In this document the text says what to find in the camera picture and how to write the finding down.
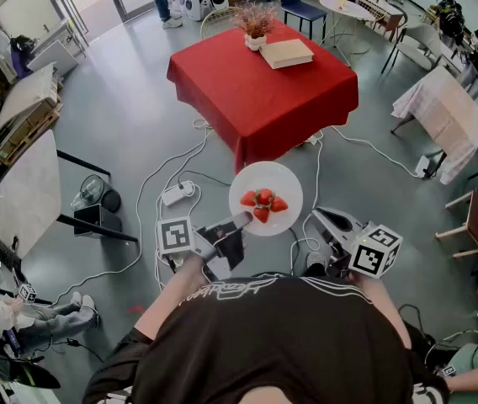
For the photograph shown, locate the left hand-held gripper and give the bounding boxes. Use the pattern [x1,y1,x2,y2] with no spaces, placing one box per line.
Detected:
[156,210,254,282]

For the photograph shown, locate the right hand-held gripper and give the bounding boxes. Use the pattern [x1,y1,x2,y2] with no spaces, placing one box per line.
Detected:
[310,206,404,279]

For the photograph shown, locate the white round plate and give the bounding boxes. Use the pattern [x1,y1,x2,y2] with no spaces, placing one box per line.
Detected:
[228,161,304,238]

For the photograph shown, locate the person's right forearm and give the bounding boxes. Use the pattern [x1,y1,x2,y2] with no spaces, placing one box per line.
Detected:
[348,272,412,349]

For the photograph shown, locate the person's left forearm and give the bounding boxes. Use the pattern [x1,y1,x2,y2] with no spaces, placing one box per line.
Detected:
[133,258,219,344]

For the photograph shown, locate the red tablecloth table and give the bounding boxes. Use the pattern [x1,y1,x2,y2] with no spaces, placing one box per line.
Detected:
[166,19,360,175]

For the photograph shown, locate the person's grey shoe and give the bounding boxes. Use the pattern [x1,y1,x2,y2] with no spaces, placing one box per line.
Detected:
[305,250,329,277]

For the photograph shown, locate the white power strip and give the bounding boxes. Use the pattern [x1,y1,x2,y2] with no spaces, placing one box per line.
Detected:
[161,180,198,207]

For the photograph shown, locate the white power adapter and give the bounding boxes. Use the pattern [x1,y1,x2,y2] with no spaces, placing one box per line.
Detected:
[415,155,433,179]

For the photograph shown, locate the person's black printed t-shirt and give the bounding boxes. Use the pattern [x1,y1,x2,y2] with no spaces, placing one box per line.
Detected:
[82,272,450,404]

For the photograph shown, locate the black square box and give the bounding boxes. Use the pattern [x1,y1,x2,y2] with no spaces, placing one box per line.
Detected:
[73,204,123,237]

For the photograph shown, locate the light wooden chair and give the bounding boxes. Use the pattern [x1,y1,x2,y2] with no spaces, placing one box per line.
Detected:
[434,189,478,260]

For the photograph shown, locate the table with pale pink cloth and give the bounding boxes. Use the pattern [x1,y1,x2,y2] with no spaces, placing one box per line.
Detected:
[391,65,478,184]

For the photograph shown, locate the beige closed book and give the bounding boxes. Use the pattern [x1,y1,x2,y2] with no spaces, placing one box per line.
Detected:
[259,38,315,71]

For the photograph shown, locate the grey armchair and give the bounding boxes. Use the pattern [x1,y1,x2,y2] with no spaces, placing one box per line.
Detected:
[381,23,450,75]

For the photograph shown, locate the dried reddish plant white vase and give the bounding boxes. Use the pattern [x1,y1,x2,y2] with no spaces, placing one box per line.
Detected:
[230,1,282,52]

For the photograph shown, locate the round white side table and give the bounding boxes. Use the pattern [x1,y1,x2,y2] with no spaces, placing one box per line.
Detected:
[318,0,375,66]

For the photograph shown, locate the wooden slatted chair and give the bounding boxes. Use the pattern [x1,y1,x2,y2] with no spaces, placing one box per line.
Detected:
[356,0,408,41]

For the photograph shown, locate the blue chair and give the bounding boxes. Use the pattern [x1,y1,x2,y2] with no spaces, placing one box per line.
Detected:
[276,0,328,40]

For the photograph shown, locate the black keyboard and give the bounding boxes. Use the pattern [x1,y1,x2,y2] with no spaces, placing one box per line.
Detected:
[0,229,24,273]

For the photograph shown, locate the wooden pallet with boards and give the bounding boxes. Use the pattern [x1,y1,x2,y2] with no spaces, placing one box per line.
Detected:
[0,63,61,167]

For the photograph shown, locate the white cabinet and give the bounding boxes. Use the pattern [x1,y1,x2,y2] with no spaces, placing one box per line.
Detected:
[26,40,80,77]

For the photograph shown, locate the black bag with green stripe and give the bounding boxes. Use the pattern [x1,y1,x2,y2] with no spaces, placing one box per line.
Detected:
[0,347,61,391]

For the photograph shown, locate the long white cable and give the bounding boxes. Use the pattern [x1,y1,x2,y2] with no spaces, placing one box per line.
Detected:
[51,128,215,309]
[330,125,421,178]
[291,139,324,268]

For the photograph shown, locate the cream wire chair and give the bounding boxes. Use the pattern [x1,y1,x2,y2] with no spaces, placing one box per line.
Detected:
[199,6,240,40]

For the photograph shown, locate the marble table with black frame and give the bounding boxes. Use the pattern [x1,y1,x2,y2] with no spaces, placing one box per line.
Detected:
[0,128,140,264]

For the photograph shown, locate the black-framed glass window wall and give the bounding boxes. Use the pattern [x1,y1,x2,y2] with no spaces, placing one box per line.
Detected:
[0,0,156,41]

